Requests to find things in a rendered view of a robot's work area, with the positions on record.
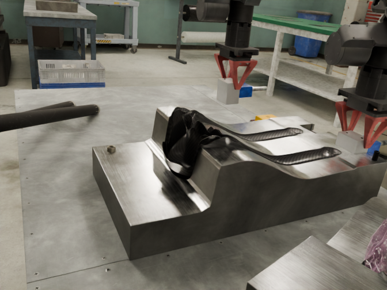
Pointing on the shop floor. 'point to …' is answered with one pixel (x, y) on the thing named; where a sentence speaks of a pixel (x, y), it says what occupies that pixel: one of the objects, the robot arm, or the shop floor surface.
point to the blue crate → (71, 85)
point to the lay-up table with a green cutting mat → (300, 25)
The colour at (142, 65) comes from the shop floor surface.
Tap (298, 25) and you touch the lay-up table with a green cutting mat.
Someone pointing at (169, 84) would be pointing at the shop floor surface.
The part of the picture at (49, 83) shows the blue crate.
